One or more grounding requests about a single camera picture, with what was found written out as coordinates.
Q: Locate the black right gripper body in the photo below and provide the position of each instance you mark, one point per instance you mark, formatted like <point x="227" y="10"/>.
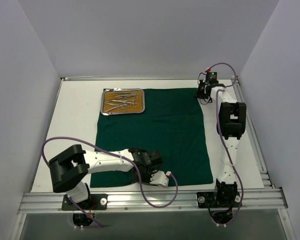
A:
<point x="202" y="90"/>

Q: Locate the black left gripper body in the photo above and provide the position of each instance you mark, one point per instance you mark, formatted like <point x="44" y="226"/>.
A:
<point x="142" y="173"/>

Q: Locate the dark green surgical cloth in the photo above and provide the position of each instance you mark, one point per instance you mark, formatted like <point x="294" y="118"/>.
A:
<point x="173" y="124"/>

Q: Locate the steel surgical scissors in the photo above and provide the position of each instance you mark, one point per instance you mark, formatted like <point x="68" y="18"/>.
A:
<point x="126" y="102"/>

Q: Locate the steel tray with brown liner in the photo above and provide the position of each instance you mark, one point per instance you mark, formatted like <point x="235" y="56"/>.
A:
<point x="109" y="94"/>

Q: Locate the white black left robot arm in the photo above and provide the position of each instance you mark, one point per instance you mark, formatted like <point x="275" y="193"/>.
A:
<point x="68" y="168"/>

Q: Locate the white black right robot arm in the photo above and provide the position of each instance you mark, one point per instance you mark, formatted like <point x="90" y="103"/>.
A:
<point x="230" y="125"/>

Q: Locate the steel hemostat forceps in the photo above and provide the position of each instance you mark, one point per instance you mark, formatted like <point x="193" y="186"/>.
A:
<point x="117" y="106"/>

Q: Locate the steel tweezers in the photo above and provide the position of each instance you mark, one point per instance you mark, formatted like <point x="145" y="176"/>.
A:
<point x="126" y="93"/>

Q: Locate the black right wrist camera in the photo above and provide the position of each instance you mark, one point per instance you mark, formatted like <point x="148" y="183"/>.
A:
<point x="211" y="76"/>

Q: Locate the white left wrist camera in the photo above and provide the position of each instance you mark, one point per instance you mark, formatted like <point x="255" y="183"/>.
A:
<point x="160" y="178"/>

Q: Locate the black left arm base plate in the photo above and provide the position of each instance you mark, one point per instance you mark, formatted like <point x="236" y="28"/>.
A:
<point x="95" y="201"/>

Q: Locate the steel scalpel handle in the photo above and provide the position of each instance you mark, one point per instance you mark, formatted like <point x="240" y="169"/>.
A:
<point x="125" y="96"/>

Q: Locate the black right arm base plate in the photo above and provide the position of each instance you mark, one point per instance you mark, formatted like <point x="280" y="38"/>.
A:
<point x="223" y="196"/>

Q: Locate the aluminium right frame rail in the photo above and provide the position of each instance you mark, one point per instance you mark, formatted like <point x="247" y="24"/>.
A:
<point x="258" y="153"/>

